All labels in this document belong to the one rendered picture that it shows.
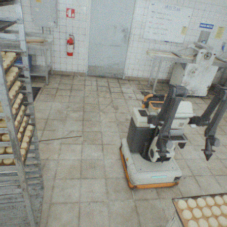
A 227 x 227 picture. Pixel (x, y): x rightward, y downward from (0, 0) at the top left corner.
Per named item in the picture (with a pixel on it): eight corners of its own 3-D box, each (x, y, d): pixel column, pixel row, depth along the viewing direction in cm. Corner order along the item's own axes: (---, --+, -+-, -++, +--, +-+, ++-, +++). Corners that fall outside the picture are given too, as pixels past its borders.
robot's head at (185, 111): (163, 105, 172) (171, 100, 158) (183, 105, 176) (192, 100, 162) (165, 119, 168) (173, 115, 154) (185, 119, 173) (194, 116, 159)
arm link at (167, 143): (168, 130, 149) (158, 130, 147) (176, 133, 137) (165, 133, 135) (167, 144, 150) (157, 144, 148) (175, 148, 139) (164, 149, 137)
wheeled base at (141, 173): (118, 149, 260) (120, 136, 246) (158, 148, 273) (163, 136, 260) (128, 191, 204) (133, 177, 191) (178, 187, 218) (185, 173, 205)
